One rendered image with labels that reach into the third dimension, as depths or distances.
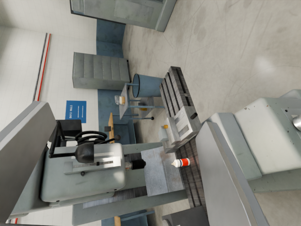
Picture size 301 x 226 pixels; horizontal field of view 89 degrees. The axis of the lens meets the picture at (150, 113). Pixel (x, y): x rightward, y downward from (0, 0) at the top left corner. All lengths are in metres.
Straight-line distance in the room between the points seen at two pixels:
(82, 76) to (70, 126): 4.70
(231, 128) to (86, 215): 0.97
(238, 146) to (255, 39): 1.25
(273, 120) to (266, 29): 1.16
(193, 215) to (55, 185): 0.62
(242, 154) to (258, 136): 0.11
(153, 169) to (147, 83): 2.00
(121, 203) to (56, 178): 0.57
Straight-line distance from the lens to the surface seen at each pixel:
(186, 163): 0.93
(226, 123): 0.88
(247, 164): 0.86
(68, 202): 0.90
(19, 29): 8.67
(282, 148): 0.84
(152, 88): 2.97
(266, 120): 0.86
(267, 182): 1.56
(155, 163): 1.22
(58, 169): 0.72
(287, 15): 1.81
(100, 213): 1.16
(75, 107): 5.84
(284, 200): 1.79
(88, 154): 0.57
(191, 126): 0.79
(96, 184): 0.70
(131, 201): 1.19
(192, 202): 1.02
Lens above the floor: 1.46
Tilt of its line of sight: 21 degrees down
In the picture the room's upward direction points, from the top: 90 degrees counter-clockwise
